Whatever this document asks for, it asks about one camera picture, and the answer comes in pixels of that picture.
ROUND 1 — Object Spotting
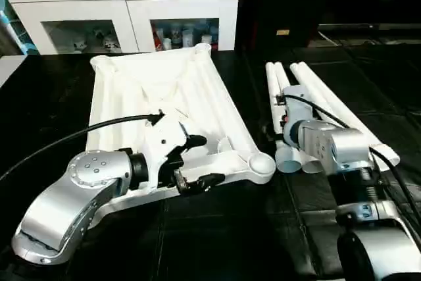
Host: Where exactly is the white plastic table leg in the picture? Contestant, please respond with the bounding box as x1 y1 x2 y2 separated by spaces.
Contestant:
275 62 324 174
289 63 389 163
266 62 301 173
297 62 401 166

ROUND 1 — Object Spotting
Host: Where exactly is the red bottle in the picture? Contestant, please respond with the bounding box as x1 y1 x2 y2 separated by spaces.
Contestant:
153 26 164 50

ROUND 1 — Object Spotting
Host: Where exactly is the black work mat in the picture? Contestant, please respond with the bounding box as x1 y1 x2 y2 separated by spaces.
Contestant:
0 41 421 281

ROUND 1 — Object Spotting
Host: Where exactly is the teal plastic object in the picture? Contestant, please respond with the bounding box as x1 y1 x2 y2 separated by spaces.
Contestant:
0 0 30 55

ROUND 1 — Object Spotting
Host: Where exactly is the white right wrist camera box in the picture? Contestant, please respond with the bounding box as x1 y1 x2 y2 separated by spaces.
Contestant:
282 86 326 138

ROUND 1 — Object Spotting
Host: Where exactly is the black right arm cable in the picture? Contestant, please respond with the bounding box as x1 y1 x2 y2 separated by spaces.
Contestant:
275 93 421 222

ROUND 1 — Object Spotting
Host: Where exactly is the dark metal rail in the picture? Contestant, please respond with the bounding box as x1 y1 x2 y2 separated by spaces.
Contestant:
318 23 421 32

